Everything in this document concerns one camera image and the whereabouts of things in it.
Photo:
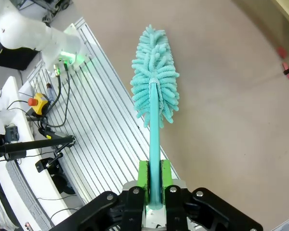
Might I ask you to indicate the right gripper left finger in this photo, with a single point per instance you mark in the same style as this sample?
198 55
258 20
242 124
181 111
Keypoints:
132 211

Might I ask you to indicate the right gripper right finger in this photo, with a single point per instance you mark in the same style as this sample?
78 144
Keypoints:
178 211

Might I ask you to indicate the teal microfiber duster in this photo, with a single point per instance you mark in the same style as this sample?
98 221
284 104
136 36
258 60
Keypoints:
156 144

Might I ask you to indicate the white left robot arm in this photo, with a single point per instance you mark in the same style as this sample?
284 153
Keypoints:
26 31

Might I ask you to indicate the black bag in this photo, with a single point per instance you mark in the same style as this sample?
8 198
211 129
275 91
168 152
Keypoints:
62 183

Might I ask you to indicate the white operator desk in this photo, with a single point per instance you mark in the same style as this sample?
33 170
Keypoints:
42 190

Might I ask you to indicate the black pole clamp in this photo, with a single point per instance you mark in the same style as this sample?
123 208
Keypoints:
42 164

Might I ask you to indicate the grey computer keyboard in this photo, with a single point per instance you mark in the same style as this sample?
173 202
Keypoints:
19 183

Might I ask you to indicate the yellow emergency stop button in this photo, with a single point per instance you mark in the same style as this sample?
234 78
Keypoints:
42 103

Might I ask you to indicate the small black device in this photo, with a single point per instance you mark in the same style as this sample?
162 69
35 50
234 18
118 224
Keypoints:
11 133

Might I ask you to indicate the wheeled equipment cart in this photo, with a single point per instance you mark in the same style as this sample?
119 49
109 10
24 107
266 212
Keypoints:
55 7

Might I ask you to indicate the aluminium rail base plate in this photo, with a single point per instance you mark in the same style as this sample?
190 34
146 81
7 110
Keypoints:
98 134

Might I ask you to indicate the black camera boom pole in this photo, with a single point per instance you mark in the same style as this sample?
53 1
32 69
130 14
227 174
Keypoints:
31 144

